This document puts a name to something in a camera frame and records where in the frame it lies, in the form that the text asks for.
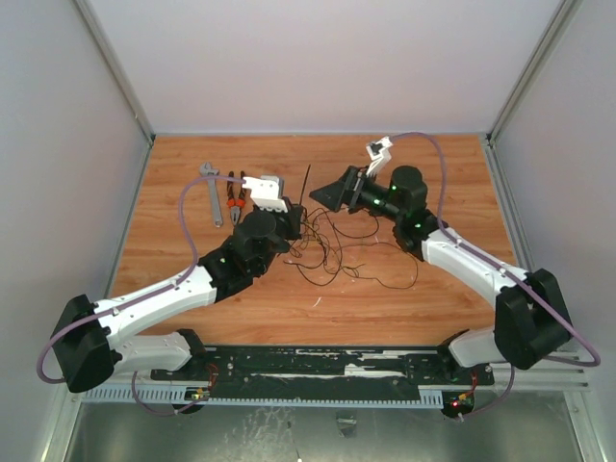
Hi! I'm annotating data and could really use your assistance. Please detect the black zip tie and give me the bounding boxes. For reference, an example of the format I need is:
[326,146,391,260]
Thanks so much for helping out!
[298,164,312,226]

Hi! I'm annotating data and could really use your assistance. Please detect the black and yellow wire bundle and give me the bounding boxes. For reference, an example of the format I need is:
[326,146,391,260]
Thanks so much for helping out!
[283,206,420,291]

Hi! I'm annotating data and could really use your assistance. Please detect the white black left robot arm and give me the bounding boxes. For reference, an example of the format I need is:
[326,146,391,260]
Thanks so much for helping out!
[50,204,305,393]

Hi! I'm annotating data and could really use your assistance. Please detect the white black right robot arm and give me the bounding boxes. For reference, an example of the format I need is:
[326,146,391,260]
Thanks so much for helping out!
[309,166,572,383]

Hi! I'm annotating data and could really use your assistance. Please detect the orange black pliers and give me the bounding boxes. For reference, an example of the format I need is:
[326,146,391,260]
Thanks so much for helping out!
[226,180,245,226]

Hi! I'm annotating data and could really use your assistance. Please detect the silver adjustable wrench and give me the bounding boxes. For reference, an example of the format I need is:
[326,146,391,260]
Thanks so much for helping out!
[199,162,223,228]

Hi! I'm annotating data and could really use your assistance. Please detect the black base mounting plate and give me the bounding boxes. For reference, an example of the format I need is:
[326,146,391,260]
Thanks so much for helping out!
[150,346,495,401]

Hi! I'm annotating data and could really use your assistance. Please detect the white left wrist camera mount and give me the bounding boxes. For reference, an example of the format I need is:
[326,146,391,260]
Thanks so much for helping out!
[242,175,289,213]

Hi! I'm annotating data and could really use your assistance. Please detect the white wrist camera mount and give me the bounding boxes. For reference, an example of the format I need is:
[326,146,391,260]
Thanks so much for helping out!
[242,175,289,213]
[366,137,393,177]

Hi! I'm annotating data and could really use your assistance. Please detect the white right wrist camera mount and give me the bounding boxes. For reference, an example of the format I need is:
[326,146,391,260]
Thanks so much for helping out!
[366,137,393,177]

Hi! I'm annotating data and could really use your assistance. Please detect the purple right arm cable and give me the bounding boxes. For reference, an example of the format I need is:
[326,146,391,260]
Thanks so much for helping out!
[389,132,603,424]

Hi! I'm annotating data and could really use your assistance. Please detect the grey slotted cable duct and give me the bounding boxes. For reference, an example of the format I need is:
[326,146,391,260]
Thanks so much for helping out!
[84,383,444,409]

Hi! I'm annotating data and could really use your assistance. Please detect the aluminium frame rail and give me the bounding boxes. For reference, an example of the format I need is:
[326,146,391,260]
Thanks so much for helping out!
[480,0,591,391]

